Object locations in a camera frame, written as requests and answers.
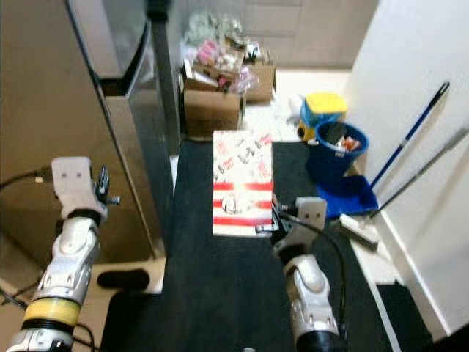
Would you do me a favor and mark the red white paper bag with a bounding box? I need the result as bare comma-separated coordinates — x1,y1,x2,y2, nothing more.
211,130,275,238

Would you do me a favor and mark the blue dustpan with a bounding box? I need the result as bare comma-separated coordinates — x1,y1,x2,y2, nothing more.
315,175,380,219

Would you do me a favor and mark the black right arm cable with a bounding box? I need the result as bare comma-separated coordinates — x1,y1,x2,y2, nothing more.
284,213,350,331

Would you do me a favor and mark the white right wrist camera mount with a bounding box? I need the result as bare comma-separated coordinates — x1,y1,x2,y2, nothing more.
293,196,328,230

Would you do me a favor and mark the blue plastic bucket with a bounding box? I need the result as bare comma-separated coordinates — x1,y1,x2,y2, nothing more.
306,121,369,184

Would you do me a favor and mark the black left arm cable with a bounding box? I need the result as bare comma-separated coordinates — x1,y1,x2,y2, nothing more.
0,170,53,191

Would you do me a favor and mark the plain brown cardboard box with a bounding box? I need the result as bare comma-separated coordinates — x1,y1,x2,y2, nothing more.
182,77,244,140

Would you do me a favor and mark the black floor mat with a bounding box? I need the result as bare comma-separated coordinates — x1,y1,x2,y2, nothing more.
374,281,469,352
99,139,396,352

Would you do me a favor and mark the silver fridge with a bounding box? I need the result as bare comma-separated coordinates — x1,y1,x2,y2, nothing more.
0,0,184,268

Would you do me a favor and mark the blue broom handle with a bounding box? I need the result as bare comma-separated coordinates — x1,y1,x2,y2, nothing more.
370,81,451,190

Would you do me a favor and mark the black cylinder object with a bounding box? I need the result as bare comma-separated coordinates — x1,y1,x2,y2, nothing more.
97,268,152,292

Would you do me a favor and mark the pink plastic packet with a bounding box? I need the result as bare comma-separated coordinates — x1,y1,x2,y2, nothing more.
196,38,224,67

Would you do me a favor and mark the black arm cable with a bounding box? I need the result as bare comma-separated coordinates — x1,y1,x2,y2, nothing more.
284,213,350,331
0,170,53,191

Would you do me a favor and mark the grey handled broom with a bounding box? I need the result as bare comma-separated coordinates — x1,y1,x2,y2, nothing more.
339,128,469,249

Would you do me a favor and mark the yellow lidded blue container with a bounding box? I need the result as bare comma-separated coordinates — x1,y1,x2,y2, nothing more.
300,91,349,129

